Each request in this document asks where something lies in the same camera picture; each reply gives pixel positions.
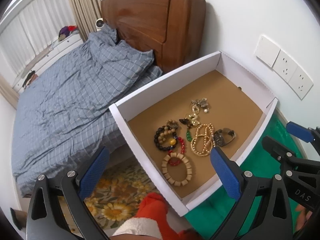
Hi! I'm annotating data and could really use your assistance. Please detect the red clothing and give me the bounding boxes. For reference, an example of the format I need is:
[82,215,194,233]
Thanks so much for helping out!
[110,193,202,239]

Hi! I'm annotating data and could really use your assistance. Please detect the white round device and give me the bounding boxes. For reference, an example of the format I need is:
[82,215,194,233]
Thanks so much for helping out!
[95,18,105,31]

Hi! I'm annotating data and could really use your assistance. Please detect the white wall socket left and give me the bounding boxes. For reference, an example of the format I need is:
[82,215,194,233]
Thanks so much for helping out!
[273,50,298,83]

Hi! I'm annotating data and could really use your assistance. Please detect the white wall socket right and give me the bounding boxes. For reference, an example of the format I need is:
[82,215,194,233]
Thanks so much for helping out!
[288,66,313,100]

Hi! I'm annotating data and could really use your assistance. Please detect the white window blinds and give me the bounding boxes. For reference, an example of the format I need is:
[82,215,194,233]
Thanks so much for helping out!
[1,0,75,76]

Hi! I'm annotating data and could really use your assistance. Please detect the red bead bracelet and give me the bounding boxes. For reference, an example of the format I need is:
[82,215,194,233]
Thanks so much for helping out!
[167,135,187,167]

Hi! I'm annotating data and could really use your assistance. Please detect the right hand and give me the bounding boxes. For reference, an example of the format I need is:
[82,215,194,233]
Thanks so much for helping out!
[296,205,312,231]

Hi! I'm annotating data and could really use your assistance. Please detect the gold jewelry cluster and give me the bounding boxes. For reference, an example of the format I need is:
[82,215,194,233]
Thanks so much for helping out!
[179,98,209,129]

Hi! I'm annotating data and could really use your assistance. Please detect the blue plaid bedding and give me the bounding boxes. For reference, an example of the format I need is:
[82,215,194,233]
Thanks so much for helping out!
[11,25,162,197]

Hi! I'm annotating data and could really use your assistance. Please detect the round wooden bead bracelet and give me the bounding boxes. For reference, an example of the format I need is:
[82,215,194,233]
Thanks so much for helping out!
[153,119,181,152]

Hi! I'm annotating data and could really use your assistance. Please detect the white cabinet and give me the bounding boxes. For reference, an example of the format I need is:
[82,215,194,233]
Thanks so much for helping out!
[12,31,83,94]

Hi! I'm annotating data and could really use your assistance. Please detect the pearl necklace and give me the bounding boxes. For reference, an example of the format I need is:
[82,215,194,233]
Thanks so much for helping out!
[190,122,217,158]

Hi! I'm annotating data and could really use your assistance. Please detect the wooden headboard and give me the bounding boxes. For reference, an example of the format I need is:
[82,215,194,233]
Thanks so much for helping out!
[101,0,206,73]

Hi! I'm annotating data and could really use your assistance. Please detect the beige curtain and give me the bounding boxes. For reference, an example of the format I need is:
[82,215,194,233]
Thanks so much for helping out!
[69,0,101,41]

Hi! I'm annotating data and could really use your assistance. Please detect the white cardboard box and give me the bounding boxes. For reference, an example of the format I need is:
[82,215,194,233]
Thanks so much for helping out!
[110,51,278,216]

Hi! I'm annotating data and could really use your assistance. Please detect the white wall socket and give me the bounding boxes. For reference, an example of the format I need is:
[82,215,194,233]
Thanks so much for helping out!
[288,66,313,100]
[273,50,298,83]

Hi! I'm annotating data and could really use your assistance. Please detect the green velvet cloth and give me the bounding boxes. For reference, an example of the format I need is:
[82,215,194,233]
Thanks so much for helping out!
[186,116,302,239]

